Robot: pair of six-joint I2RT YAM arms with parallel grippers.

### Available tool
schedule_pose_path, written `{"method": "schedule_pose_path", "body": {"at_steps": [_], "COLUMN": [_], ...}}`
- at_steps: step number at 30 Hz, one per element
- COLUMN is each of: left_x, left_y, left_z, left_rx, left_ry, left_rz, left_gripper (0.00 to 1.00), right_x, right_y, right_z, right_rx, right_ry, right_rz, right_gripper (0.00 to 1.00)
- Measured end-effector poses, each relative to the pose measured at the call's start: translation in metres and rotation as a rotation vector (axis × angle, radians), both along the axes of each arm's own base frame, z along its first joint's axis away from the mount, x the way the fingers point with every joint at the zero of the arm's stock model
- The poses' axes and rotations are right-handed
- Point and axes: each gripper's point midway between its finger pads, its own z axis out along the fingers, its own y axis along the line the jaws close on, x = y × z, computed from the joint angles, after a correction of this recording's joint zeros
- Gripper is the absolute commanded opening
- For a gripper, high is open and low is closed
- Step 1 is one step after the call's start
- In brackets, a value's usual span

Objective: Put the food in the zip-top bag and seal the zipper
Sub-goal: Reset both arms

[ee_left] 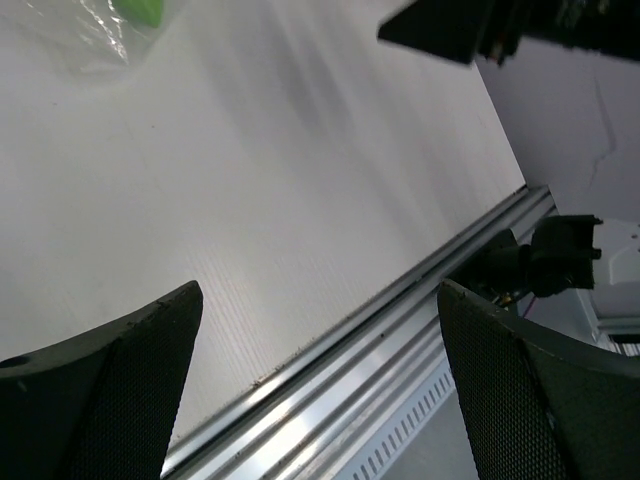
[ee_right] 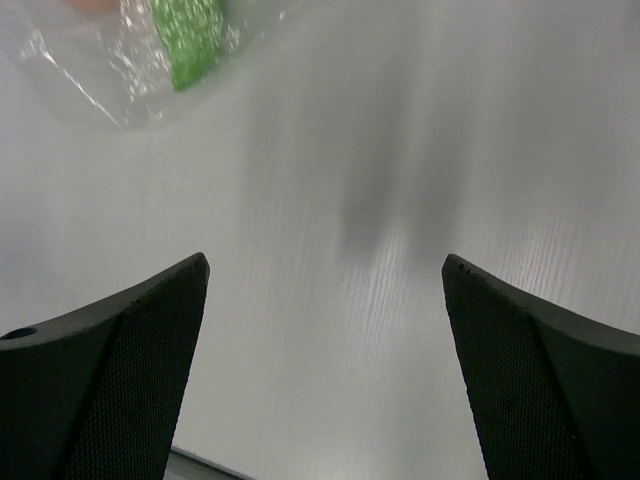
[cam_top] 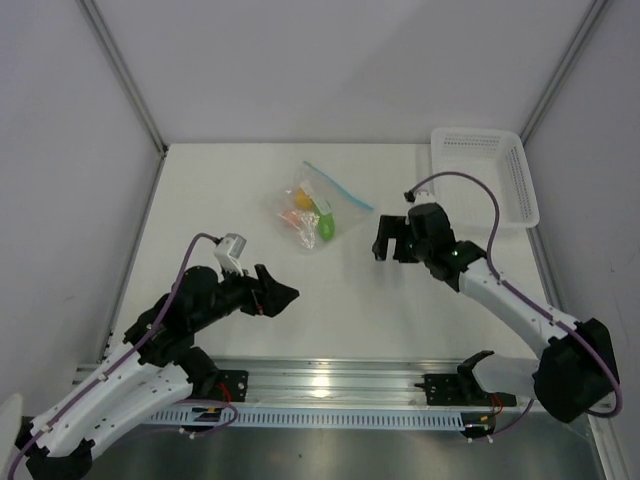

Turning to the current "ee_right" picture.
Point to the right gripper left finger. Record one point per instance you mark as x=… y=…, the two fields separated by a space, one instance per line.
x=96 y=393

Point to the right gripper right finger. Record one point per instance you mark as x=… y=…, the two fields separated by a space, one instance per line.
x=553 y=394

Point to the clear zip top bag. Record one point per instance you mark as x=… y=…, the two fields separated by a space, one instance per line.
x=111 y=70

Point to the green toy vegetable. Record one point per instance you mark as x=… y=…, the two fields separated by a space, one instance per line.
x=192 y=33

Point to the pink toy egg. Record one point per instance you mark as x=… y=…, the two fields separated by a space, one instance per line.
x=94 y=6

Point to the aluminium rail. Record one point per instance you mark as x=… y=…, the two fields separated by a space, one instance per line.
x=182 y=465

